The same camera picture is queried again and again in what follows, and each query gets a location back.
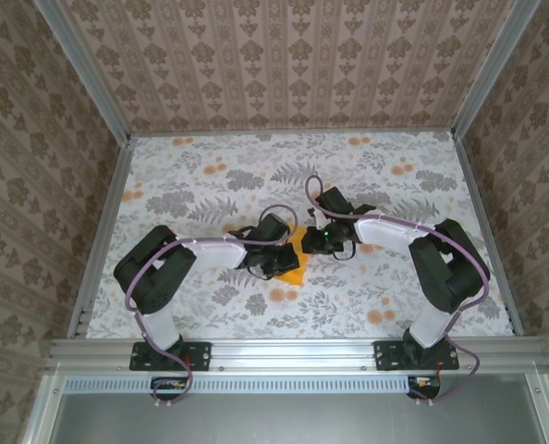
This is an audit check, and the orange cloth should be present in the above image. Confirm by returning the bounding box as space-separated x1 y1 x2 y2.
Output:
274 223 311 289

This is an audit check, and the floral patterned table cover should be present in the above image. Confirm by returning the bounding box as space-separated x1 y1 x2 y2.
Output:
85 131 516 339

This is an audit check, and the grey metal panel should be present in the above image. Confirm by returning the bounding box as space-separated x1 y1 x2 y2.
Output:
22 372 549 444

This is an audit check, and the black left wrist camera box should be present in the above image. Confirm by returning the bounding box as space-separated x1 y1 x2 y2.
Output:
255 213 290 246

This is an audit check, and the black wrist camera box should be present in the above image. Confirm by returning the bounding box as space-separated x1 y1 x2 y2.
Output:
255 213 290 246
314 187 354 221

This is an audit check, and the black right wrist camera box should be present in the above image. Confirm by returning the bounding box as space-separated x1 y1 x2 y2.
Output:
314 187 354 221

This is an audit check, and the aluminium mounting rail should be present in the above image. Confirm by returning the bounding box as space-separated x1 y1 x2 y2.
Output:
47 336 549 371

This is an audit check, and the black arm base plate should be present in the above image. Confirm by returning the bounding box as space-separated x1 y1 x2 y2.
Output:
130 340 212 372
373 340 460 372

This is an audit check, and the grey slotted cable duct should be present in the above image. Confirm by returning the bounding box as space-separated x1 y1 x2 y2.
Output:
64 376 409 394

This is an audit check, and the aluminium table side rail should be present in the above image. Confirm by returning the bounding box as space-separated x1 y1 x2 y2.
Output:
66 136 137 339
452 131 528 338

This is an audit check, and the black board with wires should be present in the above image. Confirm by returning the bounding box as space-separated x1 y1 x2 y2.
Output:
407 375 443 401
150 376 193 402

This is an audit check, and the aluminium frame corner post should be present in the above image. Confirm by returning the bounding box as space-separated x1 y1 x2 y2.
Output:
450 0 544 140
32 0 132 144

